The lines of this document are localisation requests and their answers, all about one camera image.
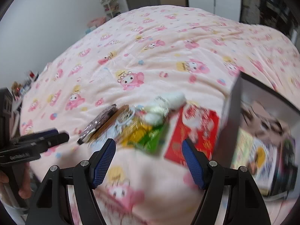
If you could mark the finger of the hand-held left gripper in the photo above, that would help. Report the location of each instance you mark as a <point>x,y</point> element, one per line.
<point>58,139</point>
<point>44,134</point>

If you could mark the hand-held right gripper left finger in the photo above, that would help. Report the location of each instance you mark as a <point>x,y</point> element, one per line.
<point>104,164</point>

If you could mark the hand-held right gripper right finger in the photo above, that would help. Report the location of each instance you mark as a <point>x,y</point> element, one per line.
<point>193,166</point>

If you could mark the red envelope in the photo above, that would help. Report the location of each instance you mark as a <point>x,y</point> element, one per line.
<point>204,136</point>

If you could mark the wooden comb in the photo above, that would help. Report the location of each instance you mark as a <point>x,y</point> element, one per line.
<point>110,123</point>

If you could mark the clear plastic wrapper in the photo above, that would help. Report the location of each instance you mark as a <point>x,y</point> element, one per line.
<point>97,123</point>

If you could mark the green snack wrapper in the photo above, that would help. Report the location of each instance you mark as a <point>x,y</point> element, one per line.
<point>140,134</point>

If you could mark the grey cardboard box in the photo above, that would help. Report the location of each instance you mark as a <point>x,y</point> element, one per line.
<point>234,112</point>

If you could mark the white plush pouch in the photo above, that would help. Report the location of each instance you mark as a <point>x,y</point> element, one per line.
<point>173,99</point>

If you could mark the person's left hand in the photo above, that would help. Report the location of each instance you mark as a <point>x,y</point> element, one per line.
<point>24,187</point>

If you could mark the metal keyring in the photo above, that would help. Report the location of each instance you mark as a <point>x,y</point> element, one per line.
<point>125,119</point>

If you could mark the bedside clutter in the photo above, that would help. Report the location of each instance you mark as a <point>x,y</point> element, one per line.
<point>25,84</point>

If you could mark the printed book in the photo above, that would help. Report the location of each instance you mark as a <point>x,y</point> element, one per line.
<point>255,159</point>

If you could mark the brown printed packet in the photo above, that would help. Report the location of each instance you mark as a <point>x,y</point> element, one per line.
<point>262,119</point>

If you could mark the small black box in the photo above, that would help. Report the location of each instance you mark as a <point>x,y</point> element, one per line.
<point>284,168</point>

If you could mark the pink printed blanket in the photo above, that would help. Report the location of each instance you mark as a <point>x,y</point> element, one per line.
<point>145,58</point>

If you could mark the white shelf rack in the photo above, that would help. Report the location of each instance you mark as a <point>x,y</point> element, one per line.
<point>110,2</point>

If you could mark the dark cluttered shelf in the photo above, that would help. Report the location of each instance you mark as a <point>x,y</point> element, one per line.
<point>271,4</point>

